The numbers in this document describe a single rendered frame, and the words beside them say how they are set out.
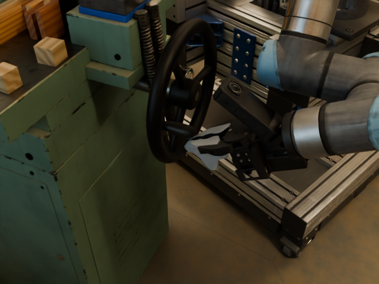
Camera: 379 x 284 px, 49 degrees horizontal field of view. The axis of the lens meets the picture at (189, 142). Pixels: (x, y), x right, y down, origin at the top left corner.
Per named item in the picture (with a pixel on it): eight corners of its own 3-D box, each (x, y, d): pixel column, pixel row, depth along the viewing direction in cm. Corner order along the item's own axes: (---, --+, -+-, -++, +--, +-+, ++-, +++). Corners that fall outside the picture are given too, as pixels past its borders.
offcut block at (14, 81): (-6, 89, 67) (-13, 70, 65) (9, 79, 70) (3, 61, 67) (8, 94, 66) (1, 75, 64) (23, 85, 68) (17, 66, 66)
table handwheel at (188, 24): (228, 0, 83) (218, 118, 101) (141, -16, 89) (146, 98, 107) (162, 59, 62) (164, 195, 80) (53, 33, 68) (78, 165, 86)
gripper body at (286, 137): (236, 183, 69) (305, 176, 62) (214, 141, 66) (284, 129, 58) (251, 155, 74) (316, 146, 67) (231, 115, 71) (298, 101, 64)
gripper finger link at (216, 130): (197, 166, 76) (239, 160, 71) (182, 140, 74) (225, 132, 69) (204, 156, 79) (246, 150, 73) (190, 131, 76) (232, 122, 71)
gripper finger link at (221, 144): (197, 159, 69) (243, 152, 63) (193, 152, 68) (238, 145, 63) (208, 143, 72) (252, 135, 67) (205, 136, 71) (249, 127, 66)
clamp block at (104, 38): (132, 72, 77) (127, 27, 71) (72, 57, 81) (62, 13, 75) (168, 38, 87) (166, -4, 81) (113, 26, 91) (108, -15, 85)
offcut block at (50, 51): (50, 53, 76) (46, 36, 74) (67, 56, 75) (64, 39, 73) (37, 63, 74) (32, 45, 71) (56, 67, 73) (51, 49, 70)
